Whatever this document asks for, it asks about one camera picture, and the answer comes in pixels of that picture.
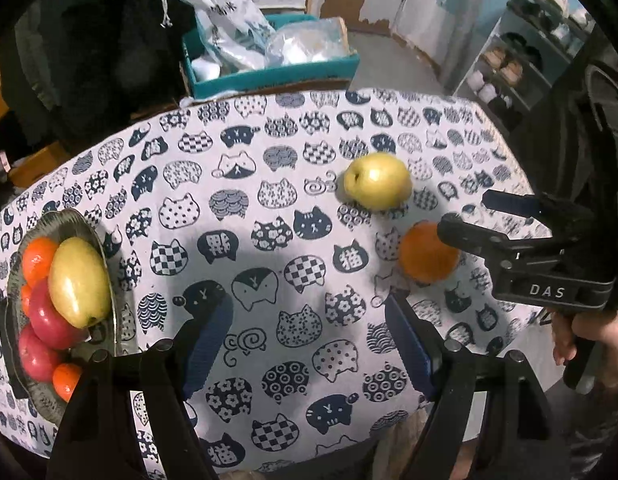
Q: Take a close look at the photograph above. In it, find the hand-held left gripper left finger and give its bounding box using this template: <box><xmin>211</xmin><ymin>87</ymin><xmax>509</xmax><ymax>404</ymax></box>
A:
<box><xmin>46</xmin><ymin>292</ymin><xmax>235</xmax><ymax>480</ymax></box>

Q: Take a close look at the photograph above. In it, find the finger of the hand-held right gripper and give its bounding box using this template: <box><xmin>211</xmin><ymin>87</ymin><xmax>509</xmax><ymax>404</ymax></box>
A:
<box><xmin>436</xmin><ymin>212</ymin><xmax>521</xmax><ymax>269</ymax></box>
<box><xmin>480</xmin><ymin>190</ymin><xmax>590</xmax><ymax>233</ymax></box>

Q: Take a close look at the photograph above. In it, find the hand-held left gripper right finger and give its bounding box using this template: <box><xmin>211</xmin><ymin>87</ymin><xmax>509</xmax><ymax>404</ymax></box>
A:
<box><xmin>384</xmin><ymin>292</ymin><xmax>572</xmax><ymax>480</ymax></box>

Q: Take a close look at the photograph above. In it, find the large orange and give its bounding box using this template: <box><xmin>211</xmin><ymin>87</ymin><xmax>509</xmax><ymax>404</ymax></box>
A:
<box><xmin>399</xmin><ymin>221</ymin><xmax>461</xmax><ymax>283</ymax></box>

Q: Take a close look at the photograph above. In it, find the red apple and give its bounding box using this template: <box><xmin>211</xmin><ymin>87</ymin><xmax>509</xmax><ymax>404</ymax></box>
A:
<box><xmin>28</xmin><ymin>277</ymin><xmax>90</xmax><ymax>351</ymax></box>
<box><xmin>17</xmin><ymin>322</ymin><xmax>64</xmax><ymax>383</ymax></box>

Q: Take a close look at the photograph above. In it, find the scalloped glass plate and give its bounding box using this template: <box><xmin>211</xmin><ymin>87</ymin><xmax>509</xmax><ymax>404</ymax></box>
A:
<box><xmin>6</xmin><ymin>208</ymin><xmax>122</xmax><ymax>426</ymax></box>

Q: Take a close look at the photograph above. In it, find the person's right hand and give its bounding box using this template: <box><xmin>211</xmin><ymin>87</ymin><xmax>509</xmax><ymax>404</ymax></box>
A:
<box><xmin>552</xmin><ymin>310</ymin><xmax>618</xmax><ymax>392</ymax></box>

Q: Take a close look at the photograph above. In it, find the yellow pear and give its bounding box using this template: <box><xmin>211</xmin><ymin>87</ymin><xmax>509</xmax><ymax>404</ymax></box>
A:
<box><xmin>48</xmin><ymin>237</ymin><xmax>112</xmax><ymax>329</ymax></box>
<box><xmin>343</xmin><ymin>152</ymin><xmax>414</xmax><ymax>211</ymax></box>

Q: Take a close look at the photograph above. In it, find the group of shoes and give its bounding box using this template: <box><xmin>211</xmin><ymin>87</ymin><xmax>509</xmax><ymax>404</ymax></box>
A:
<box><xmin>466</xmin><ymin>0</ymin><xmax>590</xmax><ymax>126</ymax></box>

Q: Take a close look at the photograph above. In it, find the shoe rack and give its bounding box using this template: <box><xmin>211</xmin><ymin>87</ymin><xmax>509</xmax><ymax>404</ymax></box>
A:
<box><xmin>451</xmin><ymin>0</ymin><xmax>595</xmax><ymax>133</ymax></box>

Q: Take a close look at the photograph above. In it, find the cat print tablecloth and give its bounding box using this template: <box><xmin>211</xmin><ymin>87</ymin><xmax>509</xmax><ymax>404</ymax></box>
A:
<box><xmin>0</xmin><ymin>87</ymin><xmax>555</xmax><ymax>480</ymax></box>

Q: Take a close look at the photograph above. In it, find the black smartphone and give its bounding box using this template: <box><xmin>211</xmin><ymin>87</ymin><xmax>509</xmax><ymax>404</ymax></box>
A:
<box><xmin>0</xmin><ymin>295</ymin><xmax>30</xmax><ymax>401</ymax></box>

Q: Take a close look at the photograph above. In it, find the clear plastic bag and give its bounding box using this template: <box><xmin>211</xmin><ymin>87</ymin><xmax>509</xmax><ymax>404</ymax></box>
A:
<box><xmin>264</xmin><ymin>17</ymin><xmax>352</xmax><ymax>67</ymax></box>

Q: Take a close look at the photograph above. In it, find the teal box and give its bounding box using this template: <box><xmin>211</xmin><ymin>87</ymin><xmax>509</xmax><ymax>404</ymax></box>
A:
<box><xmin>181</xmin><ymin>14</ymin><xmax>361</xmax><ymax>101</ymax></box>

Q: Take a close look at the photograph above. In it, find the dark cloth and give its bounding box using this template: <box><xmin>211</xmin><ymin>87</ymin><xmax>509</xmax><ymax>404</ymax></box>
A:
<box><xmin>0</xmin><ymin>0</ymin><xmax>200</xmax><ymax>146</ymax></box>

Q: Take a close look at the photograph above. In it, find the white printed plastic bag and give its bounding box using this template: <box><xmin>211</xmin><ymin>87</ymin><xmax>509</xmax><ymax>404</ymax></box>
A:
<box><xmin>141</xmin><ymin>0</ymin><xmax>277</xmax><ymax>73</ymax></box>

